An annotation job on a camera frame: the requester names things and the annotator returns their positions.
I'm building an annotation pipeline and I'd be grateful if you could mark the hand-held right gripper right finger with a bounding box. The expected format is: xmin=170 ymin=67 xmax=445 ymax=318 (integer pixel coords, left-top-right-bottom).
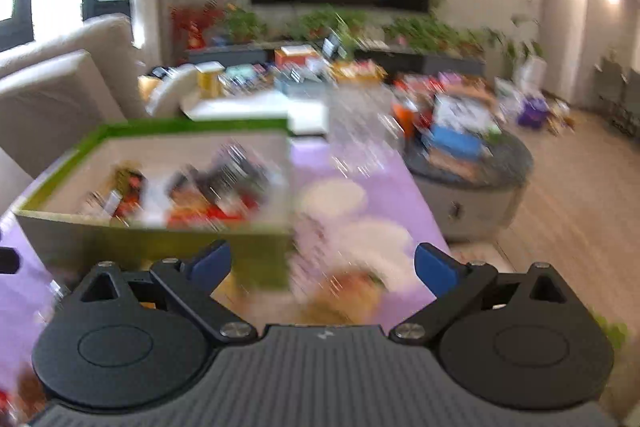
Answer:
xmin=390 ymin=243 xmax=571 ymax=347

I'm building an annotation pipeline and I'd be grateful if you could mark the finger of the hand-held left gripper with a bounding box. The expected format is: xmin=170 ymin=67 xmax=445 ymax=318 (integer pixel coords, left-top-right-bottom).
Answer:
xmin=0 ymin=249 xmax=21 ymax=276

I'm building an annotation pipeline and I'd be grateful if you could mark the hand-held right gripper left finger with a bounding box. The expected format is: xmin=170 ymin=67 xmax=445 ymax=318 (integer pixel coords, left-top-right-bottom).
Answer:
xmin=74 ymin=240 xmax=258 ymax=348

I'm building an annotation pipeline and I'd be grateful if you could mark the green cardboard box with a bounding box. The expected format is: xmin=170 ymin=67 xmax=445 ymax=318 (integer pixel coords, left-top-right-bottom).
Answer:
xmin=12 ymin=118 xmax=297 ymax=294

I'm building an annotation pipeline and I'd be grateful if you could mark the orange cone snack packet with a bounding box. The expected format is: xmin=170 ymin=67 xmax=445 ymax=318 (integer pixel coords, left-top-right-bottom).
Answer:
xmin=300 ymin=268 xmax=397 ymax=324

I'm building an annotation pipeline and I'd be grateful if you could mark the dark round coffee table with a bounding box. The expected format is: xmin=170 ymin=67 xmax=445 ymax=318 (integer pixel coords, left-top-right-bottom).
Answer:
xmin=400 ymin=127 xmax=534 ymax=244

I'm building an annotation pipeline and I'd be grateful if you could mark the purple flower print tablecloth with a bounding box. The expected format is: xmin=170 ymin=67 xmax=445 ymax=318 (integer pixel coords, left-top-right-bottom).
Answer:
xmin=0 ymin=136 xmax=452 ymax=427

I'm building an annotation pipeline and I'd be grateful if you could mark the blue white carton box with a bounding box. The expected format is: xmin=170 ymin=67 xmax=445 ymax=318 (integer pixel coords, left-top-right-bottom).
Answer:
xmin=429 ymin=96 xmax=494 ymax=158

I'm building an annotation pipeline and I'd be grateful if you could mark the orange mug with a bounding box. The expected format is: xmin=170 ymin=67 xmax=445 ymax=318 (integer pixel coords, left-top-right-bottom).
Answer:
xmin=392 ymin=101 xmax=417 ymax=138

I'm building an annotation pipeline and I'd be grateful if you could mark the clear glass mug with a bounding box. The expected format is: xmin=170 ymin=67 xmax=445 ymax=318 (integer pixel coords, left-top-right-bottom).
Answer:
xmin=327 ymin=87 xmax=407 ymax=178

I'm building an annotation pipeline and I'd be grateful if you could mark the white round table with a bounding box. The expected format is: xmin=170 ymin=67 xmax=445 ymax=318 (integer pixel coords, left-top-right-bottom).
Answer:
xmin=180 ymin=89 xmax=332 ymax=138

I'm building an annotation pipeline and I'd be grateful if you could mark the cream sofa armrest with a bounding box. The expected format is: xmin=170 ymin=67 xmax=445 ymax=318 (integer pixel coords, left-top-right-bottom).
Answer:
xmin=144 ymin=64 xmax=202 ymax=118

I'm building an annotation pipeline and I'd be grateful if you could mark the yellow can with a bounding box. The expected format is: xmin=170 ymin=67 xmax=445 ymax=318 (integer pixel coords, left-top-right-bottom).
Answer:
xmin=196 ymin=62 xmax=225 ymax=99

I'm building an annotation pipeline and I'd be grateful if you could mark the beige sofa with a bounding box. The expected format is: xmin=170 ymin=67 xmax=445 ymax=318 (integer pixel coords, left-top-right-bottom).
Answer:
xmin=0 ymin=14 xmax=147 ymax=188

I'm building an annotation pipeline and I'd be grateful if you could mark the purple bag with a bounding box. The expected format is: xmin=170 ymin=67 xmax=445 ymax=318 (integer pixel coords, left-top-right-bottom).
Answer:
xmin=517 ymin=99 xmax=549 ymax=128

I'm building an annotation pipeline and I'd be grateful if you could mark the green slipper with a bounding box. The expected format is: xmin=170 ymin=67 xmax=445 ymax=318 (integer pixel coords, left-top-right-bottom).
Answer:
xmin=594 ymin=314 xmax=632 ymax=354

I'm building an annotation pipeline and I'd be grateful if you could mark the grey television cabinet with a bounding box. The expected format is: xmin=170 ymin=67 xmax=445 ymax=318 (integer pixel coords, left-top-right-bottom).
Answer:
xmin=184 ymin=41 xmax=487 ymax=76

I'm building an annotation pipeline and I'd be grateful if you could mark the white air purifier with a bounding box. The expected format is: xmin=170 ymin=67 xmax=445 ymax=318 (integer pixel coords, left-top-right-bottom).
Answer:
xmin=522 ymin=56 xmax=547 ymax=94

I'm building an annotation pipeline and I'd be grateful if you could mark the orange box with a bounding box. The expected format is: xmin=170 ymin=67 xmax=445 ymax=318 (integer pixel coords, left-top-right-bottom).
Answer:
xmin=273 ymin=46 xmax=322 ymax=68

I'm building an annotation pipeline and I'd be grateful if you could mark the red flower decoration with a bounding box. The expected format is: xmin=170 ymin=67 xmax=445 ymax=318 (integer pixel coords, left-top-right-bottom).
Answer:
xmin=169 ymin=1 xmax=227 ymax=51

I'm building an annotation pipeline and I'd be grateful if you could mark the tall plant in white pot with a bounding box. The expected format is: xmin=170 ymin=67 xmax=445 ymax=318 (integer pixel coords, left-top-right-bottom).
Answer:
xmin=504 ymin=13 xmax=547 ymax=64

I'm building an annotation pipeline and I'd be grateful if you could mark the grey chair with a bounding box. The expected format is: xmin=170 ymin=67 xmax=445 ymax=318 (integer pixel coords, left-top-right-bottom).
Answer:
xmin=596 ymin=56 xmax=640 ymax=138

